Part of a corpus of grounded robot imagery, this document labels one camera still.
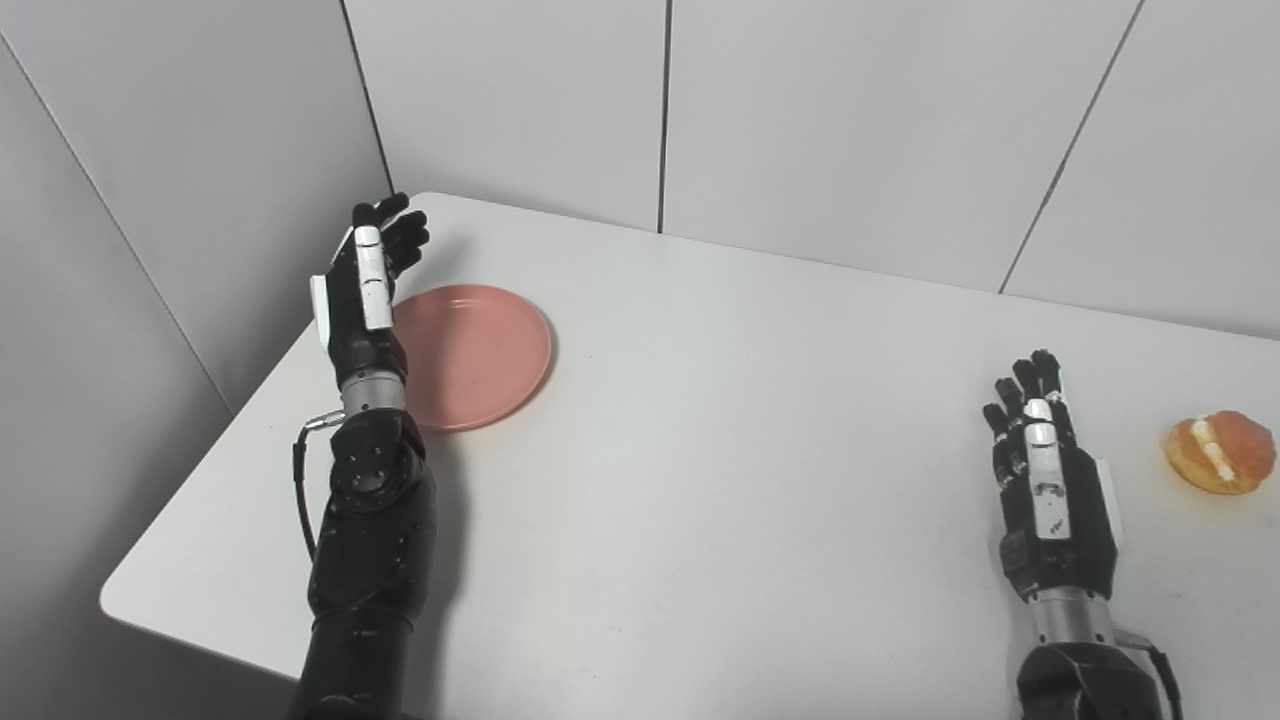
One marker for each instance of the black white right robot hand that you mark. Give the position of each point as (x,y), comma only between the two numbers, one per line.
(1060,530)

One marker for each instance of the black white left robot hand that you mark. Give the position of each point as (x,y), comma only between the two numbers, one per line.
(350,320)

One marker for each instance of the pink round plate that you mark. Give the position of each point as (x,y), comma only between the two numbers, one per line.
(480,355)

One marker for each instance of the cream puff pastry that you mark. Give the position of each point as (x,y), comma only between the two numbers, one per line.
(1235,450)

